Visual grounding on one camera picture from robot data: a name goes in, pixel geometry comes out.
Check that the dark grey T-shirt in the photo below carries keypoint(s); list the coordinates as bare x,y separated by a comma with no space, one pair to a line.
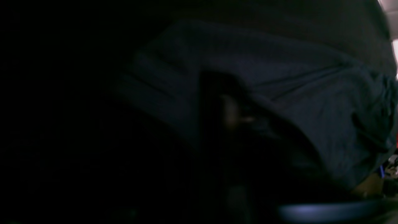
339,114

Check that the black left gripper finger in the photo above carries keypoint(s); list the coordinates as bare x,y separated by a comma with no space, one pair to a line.
267,170

